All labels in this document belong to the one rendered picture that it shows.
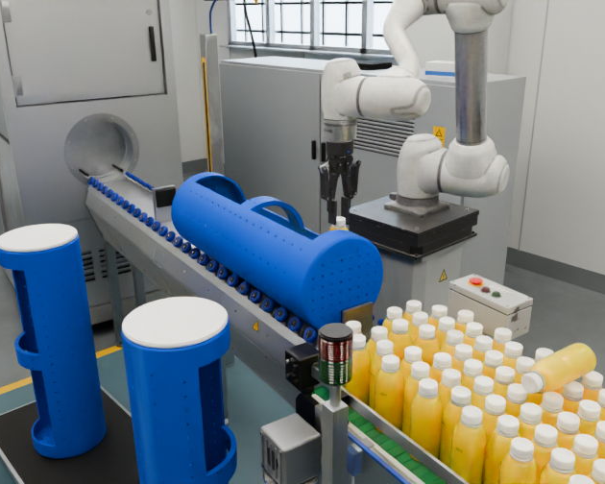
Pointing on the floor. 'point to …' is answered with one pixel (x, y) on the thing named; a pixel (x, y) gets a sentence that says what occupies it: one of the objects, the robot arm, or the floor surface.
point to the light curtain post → (212, 117)
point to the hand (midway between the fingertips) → (339, 210)
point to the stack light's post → (334, 443)
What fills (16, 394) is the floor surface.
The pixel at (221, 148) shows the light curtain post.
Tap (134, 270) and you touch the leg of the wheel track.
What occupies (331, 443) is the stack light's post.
